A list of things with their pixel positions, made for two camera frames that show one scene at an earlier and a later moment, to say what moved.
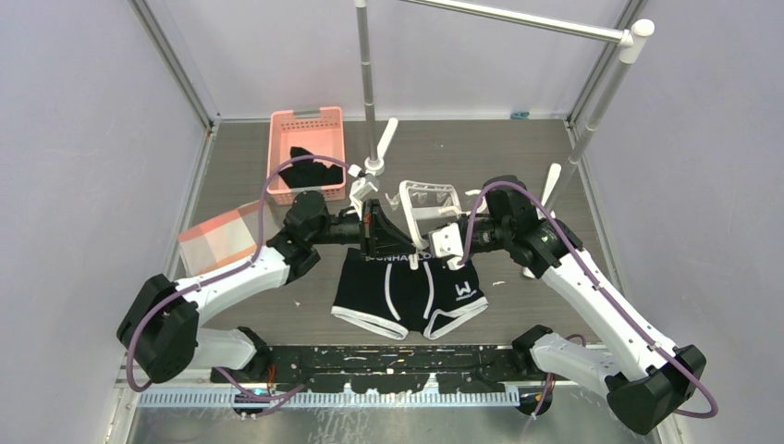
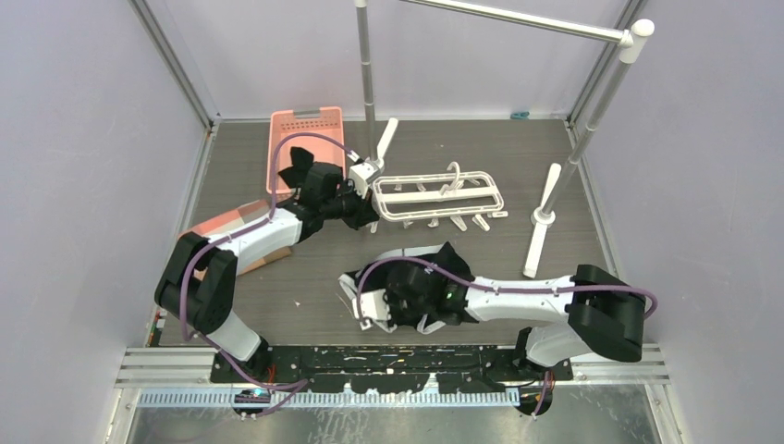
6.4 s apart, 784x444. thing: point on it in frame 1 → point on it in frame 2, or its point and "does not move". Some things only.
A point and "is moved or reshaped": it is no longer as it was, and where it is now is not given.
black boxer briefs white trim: [382, 292] is moved or reshaped
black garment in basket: [309, 173] does not move
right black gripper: [463, 219] → [395, 316]
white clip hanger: [404, 188] is moved or reshaped
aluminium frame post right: [603, 71] does not move
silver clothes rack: [635, 36] does not move
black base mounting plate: [370, 368] does not move
